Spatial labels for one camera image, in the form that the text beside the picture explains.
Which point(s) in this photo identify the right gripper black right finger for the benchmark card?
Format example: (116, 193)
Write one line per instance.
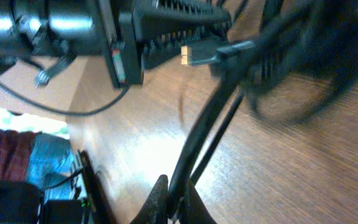
(193, 210)

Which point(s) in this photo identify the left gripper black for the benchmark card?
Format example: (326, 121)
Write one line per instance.
(150, 19)

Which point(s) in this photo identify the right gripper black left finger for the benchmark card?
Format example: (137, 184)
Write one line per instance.
(154, 210)

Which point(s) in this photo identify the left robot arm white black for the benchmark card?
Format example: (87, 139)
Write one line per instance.
(64, 29)

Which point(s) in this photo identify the person in red shirt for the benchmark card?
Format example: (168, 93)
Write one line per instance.
(38, 158)

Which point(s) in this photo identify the black equipment box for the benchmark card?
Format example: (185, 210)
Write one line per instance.
(77, 199)

